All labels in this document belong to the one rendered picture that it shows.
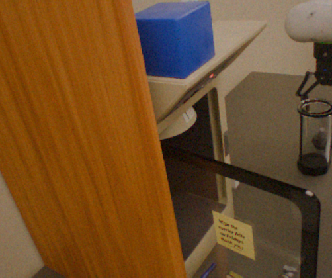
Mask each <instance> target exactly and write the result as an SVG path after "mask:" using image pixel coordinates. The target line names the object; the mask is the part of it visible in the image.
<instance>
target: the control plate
mask: <svg viewBox="0 0 332 278"><path fill-rule="evenodd" d="M237 53H238V52H237ZM237 53H236V54H237ZM236 54H234V55H233V57H234V56H235V55H236ZM233 57H231V58H230V59H229V60H228V61H226V62H224V64H222V65H221V66H220V67H219V68H218V69H216V70H215V71H213V72H212V73H211V74H210V75H209V76H207V77H206V78H205V79H204V80H203V81H201V82H200V83H199V84H198V85H196V86H195V87H193V88H192V89H191V90H190V91H189V92H188V93H186V95H185V96H184V97H183V98H182V99H181V100H180V101H179V102H178V103H177V105H176V106H175V107H174V108H173V110H172V111H170V113H169V114H168V115H167V116H166V117H165V118H164V120H165V119H166V118H167V117H168V116H170V114H171V113H173V112H174V110H175V108H176V107H177V106H178V108H179V107H180V106H181V105H183V102H184V101H185V100H186V99H187V98H190V96H191V95H192V94H193V93H194V92H195V91H196V90H197V89H199V90H201V89H202V86H203V85H204V86H205V85H207V84H208V81H212V80H213V79H214V78H213V77H214V76H217V75H218V74H219V72H220V71H222V70H223V69H224V67H223V68H222V69H220V68H221V67H222V66H226V65H227V64H228V63H229V62H230V61H231V60H232V58H233ZM212 74H213V76H212V77H210V76H211V75H212Z"/></svg>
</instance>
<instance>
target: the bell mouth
mask: <svg viewBox="0 0 332 278"><path fill-rule="evenodd" d="M195 121H196V112H195V110H194V109H193V107H192V106H191V107H190V108H189V109H188V110H187V111H185V112H184V113H183V114H182V115H181V116H180V117H179V118H178V119H176V120H175V121H174V122H172V123H171V124H170V126H168V127H167V128H166V129H165V130H164V131H162V132H161V133H160V134H159V139H160V140H163V139H166V138H170V137H172V136H177V135H179V134H180V133H182V132H184V131H186V130H188V129H189V128H190V127H191V126H192V125H193V124H194V123H195Z"/></svg>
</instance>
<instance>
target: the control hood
mask: <svg viewBox="0 0 332 278"><path fill-rule="evenodd" d="M266 27H267V21H216V22H215V23H212V28H213V33H214V51H215V56H214V57H213V58H212V59H210V61H208V62H206V63H205V64H204V65H203V66H200V67H199V68H198V69H197V70H196V71H194V72H193V73H191V74H190V75H189V76H187V77H186V78H185V79H179V78H172V77H161V76H149V75H147V80H148V84H149V90H150V96H151V101H152V105H153V110H154V113H155V121H156V125H158V124H160V122H161V121H164V118H165V117H166V116H167V115H168V114H169V113H170V111H172V110H173V108H174V107H175V106H176V105H177V103H178V102H179V101H180V100H181V99H182V98H183V97H184V96H185V95H186V93H188V92H189V91H190V90H191V89H192V88H193V87H195V86H196V85H198V84H199V83H200V82H201V81H203V80H204V79H205V78H206V77H207V76H209V75H210V74H211V73H212V72H213V71H215V70H216V69H218V68H219V67H220V66H221V65H222V64H224V62H226V61H228V60H229V59H230V58H231V57H233V55H234V54H236V53H237V52H238V53H237V54H236V55H235V56H234V57H233V58H232V60H231V61H230V62H229V63H228V64H227V65H226V66H224V69H223V70H222V71H224V70H225V69H226V68H227V67H228V66H229V65H231V64H232V63H233V62H234V60H235V59H236V58H237V57H239V55H240V54H241V53H242V52H243V51H244V49H246V48H247V47H248V45H250V43H252V42H253V40H254V39H255V38H256V37H257V36H258V35H259V34H260V33H262V30H263V29H264V28H266ZM222 71H220V73H221V72H222ZM220 73H219V74H220ZM219 74H218V75H219ZM218 75H217V76H218Z"/></svg>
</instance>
